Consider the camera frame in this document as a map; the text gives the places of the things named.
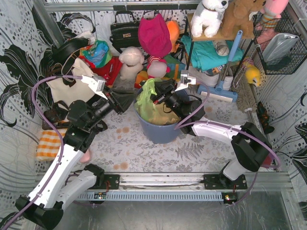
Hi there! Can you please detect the green plastic trash bag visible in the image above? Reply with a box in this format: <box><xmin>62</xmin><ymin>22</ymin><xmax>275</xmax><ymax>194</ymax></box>
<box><xmin>134</xmin><ymin>78</ymin><xmax>184</xmax><ymax>125</ymax></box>

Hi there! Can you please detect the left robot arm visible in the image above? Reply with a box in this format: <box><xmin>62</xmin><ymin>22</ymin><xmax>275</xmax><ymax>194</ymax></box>
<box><xmin>16</xmin><ymin>87</ymin><xmax>137</xmax><ymax>230</ymax></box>

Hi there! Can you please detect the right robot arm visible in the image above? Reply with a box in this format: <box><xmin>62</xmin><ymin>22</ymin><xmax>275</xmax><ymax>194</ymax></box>
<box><xmin>140</xmin><ymin>79</ymin><xmax>274</xmax><ymax>190</ymax></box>

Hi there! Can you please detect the rainbow striped bag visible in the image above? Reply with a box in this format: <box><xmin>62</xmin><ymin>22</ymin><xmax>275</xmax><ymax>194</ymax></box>
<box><xmin>134</xmin><ymin>54</ymin><xmax>186</xmax><ymax>89</ymax></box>

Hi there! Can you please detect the blue-grey trash bin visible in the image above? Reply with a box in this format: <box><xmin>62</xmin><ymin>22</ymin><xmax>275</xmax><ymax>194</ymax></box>
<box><xmin>134</xmin><ymin>88</ymin><xmax>181</xmax><ymax>144</ymax></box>

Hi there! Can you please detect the brown patterned bag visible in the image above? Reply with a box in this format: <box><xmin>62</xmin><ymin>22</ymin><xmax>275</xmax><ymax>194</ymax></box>
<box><xmin>44</xmin><ymin>100</ymin><xmax>71</xmax><ymax>129</ymax></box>

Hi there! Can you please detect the white canvas tote bag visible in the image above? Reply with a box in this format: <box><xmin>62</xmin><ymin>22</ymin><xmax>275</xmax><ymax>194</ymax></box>
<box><xmin>47</xmin><ymin>58</ymin><xmax>95</xmax><ymax>106</ymax></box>

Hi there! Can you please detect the magenta fabric bag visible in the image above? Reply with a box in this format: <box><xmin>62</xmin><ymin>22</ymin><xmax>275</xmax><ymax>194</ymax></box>
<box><xmin>138</xmin><ymin>13</ymin><xmax>172</xmax><ymax>58</ymax></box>

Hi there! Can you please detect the red cloth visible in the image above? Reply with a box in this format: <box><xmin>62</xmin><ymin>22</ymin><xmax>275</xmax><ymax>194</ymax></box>
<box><xmin>90</xmin><ymin>57</ymin><xmax>123</xmax><ymax>87</ymax></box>

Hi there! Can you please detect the white folded bedding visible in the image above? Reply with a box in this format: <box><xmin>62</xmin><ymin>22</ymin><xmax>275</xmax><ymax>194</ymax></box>
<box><xmin>188</xmin><ymin>67</ymin><xmax>234</xmax><ymax>90</ymax></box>

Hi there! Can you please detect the cream plush lamb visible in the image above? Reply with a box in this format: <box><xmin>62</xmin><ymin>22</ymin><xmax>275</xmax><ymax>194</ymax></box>
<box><xmin>119</xmin><ymin>46</ymin><xmax>144</xmax><ymax>81</ymax></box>

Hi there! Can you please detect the blue floor mop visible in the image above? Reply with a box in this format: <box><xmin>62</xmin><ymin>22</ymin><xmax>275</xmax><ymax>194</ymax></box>
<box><xmin>197</xmin><ymin>30</ymin><xmax>243</xmax><ymax>103</ymax></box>

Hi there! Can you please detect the colourful printed cloth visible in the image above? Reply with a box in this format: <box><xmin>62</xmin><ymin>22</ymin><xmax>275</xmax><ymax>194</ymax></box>
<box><xmin>79</xmin><ymin>40</ymin><xmax>112</xmax><ymax>69</ymax></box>

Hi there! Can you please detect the pink soft toy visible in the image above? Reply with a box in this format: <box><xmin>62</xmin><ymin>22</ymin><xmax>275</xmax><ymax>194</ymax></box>
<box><xmin>79</xmin><ymin>149</ymin><xmax>91</xmax><ymax>163</ymax></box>

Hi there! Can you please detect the teal folded cloth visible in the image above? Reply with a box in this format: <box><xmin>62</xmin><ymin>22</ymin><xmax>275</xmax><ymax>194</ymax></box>
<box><xmin>181</xmin><ymin>35</ymin><xmax>243</xmax><ymax>70</ymax></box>

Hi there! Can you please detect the orange plush toy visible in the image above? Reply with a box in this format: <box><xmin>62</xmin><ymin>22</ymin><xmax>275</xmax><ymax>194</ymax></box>
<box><xmin>166</xmin><ymin>21</ymin><xmax>180</xmax><ymax>53</ymax></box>

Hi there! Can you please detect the orange checkered cloth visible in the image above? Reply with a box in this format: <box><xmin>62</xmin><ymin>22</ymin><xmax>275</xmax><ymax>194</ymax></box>
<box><xmin>35</xmin><ymin>130</ymin><xmax>61</xmax><ymax>161</ymax></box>

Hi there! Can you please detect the black leather handbag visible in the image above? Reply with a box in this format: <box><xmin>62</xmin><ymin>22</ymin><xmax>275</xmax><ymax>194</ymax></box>
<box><xmin>109</xmin><ymin>11</ymin><xmax>141</xmax><ymax>54</ymax></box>

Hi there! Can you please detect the yellow plush duck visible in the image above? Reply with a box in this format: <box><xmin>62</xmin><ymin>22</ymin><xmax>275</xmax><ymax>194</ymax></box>
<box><xmin>242</xmin><ymin>58</ymin><xmax>261</xmax><ymax>87</ymax></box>

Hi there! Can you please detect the white husky plush dog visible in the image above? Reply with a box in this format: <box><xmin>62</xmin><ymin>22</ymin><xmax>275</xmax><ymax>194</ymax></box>
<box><xmin>190</xmin><ymin>0</ymin><xmax>229</xmax><ymax>38</ymax></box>

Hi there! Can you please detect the brown teddy bear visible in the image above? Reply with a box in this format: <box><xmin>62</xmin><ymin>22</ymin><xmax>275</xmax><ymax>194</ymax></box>
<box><xmin>221</xmin><ymin>0</ymin><xmax>266</xmax><ymax>38</ymax></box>

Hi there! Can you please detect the silver foil pouch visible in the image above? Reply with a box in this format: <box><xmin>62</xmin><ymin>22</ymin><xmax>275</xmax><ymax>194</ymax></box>
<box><xmin>262</xmin><ymin>33</ymin><xmax>299</xmax><ymax>62</ymax></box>

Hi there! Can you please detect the pink plush toy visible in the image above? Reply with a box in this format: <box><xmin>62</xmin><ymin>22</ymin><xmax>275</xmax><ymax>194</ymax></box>
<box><xmin>260</xmin><ymin>0</ymin><xmax>289</xmax><ymax>23</ymax></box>

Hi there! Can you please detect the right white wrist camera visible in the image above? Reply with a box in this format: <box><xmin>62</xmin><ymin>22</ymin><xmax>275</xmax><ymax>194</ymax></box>
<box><xmin>175</xmin><ymin>70</ymin><xmax>196</xmax><ymax>91</ymax></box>

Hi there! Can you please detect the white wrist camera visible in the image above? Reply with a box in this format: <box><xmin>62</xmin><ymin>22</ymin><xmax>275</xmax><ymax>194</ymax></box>
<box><xmin>81</xmin><ymin>75</ymin><xmax>107</xmax><ymax>100</ymax></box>
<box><xmin>175</xmin><ymin>70</ymin><xmax>196</xmax><ymax>91</ymax></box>

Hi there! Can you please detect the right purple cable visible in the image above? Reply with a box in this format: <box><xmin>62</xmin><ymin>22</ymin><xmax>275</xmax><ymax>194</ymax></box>
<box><xmin>174</xmin><ymin>80</ymin><xmax>282</xmax><ymax>206</ymax></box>

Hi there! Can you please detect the purple cable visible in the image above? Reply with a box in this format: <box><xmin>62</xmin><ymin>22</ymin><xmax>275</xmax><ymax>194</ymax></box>
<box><xmin>1</xmin><ymin>74</ymin><xmax>84</xmax><ymax>230</ymax></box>
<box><xmin>174</xmin><ymin>80</ymin><xmax>282</xmax><ymax>206</ymax></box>

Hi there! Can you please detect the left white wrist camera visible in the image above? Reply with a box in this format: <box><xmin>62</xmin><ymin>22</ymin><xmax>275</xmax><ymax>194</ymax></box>
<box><xmin>81</xmin><ymin>75</ymin><xmax>107</xmax><ymax>100</ymax></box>

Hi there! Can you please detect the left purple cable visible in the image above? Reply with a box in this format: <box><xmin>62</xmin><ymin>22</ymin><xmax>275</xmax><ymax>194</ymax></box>
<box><xmin>1</xmin><ymin>74</ymin><xmax>84</xmax><ymax>230</ymax></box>

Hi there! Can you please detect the metal base rail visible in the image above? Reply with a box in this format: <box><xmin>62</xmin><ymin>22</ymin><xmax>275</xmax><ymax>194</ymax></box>
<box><xmin>69</xmin><ymin>171</ymin><xmax>295</xmax><ymax>191</ymax></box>

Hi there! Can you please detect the black wire basket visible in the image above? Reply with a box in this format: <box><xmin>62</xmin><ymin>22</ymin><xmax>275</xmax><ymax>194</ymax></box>
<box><xmin>253</xmin><ymin>11</ymin><xmax>307</xmax><ymax>75</ymax></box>

